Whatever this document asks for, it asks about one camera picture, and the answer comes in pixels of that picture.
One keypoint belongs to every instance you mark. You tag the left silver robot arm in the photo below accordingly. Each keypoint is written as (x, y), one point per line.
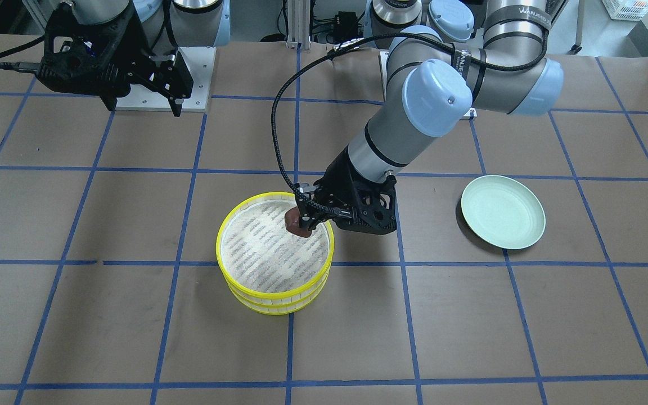
(432, 79)

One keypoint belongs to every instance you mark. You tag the light green plate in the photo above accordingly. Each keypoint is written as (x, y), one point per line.
(503, 212)

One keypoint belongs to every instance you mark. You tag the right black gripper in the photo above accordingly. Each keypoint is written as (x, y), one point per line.
(145, 56)

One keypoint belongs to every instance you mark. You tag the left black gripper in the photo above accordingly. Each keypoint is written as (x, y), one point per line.
(342, 181)

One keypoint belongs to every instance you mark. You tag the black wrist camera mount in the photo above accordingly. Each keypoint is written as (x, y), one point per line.
(371, 205)
(66, 64)

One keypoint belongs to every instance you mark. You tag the brown bun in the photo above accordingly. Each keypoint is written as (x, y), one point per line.
(292, 224)

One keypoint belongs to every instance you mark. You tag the white plastic basket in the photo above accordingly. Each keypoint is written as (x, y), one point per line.
(626, 10)

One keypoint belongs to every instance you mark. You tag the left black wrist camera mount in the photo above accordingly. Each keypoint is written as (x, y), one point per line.
(371, 205)

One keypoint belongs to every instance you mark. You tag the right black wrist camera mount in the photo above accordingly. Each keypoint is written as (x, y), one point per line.
(66, 64)

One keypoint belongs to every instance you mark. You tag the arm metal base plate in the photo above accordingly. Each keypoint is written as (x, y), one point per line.
(182, 83)
(384, 56)

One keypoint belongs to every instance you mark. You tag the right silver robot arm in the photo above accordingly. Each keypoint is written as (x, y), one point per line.
(181, 24)

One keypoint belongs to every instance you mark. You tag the yellow bamboo steamer layer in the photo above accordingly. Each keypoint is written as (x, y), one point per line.
(258, 253)
(288, 303)

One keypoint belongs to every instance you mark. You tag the black power box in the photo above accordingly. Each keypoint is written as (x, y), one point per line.
(345, 26)

